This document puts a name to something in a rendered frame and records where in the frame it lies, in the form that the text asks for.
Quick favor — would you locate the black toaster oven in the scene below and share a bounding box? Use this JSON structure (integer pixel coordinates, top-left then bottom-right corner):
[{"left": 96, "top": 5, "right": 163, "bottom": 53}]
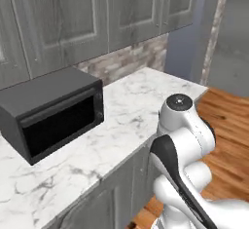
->
[{"left": 0, "top": 66, "right": 105, "bottom": 167}]

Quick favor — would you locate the grey wall cabinet door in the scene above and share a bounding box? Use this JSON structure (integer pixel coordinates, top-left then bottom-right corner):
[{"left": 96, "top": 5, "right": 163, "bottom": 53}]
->
[
  {"left": 0, "top": 0, "right": 32, "bottom": 91},
  {"left": 107, "top": 0, "right": 166, "bottom": 53},
  {"left": 6, "top": 0, "right": 110, "bottom": 80},
  {"left": 160, "top": 0, "right": 199, "bottom": 35}
]

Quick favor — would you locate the grey cabinet door handle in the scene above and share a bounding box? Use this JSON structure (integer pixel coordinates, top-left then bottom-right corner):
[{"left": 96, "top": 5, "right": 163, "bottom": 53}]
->
[
  {"left": 155, "top": 0, "right": 165, "bottom": 28},
  {"left": 19, "top": 0, "right": 40, "bottom": 63},
  {"left": 163, "top": 0, "right": 174, "bottom": 26}
]

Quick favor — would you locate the grey base cabinet door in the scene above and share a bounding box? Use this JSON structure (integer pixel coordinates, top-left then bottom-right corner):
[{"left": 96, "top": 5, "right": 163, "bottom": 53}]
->
[
  {"left": 57, "top": 187, "right": 117, "bottom": 229},
  {"left": 114, "top": 146, "right": 152, "bottom": 229}
]

